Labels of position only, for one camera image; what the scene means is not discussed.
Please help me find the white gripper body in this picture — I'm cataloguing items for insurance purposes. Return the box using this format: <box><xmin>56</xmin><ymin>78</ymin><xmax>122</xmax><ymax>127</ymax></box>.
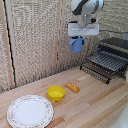
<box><xmin>67</xmin><ymin>21</ymin><xmax>100</xmax><ymax>38</ymax></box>

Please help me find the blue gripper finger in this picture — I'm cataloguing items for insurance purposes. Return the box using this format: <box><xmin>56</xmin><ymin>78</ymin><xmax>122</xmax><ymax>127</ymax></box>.
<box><xmin>81</xmin><ymin>37</ymin><xmax>86</xmax><ymax>46</ymax></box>

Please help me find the blue cup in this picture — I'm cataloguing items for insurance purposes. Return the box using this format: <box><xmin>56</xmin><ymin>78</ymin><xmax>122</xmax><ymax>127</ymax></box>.
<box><xmin>68</xmin><ymin>37</ymin><xmax>84</xmax><ymax>54</ymax></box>

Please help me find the black dish rack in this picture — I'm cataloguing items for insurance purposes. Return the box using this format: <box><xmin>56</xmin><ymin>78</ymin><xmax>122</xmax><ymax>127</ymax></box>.
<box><xmin>79</xmin><ymin>37</ymin><xmax>128</xmax><ymax>85</ymax></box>

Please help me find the orange bread piece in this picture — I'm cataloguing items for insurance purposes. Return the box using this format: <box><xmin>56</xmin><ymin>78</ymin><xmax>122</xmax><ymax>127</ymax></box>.
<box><xmin>65</xmin><ymin>82</ymin><xmax>81</xmax><ymax>94</ymax></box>

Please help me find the yellow bowl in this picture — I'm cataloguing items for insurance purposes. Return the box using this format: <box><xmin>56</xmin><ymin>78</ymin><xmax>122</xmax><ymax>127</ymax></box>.
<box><xmin>46</xmin><ymin>85</ymin><xmax>67</xmax><ymax>103</ymax></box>

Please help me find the white floral rimmed plate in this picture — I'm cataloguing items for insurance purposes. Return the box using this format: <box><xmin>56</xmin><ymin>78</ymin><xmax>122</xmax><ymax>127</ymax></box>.
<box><xmin>6</xmin><ymin>94</ymin><xmax>55</xmax><ymax>128</ymax></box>

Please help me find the black cable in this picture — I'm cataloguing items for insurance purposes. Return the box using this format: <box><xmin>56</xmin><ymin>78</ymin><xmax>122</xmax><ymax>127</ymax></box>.
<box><xmin>98</xmin><ymin>29</ymin><xmax>128</xmax><ymax>35</ymax></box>

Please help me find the wooden vertical post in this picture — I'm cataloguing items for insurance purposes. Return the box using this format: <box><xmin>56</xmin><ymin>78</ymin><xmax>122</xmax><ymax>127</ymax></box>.
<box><xmin>0</xmin><ymin>0</ymin><xmax>16</xmax><ymax>89</ymax></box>

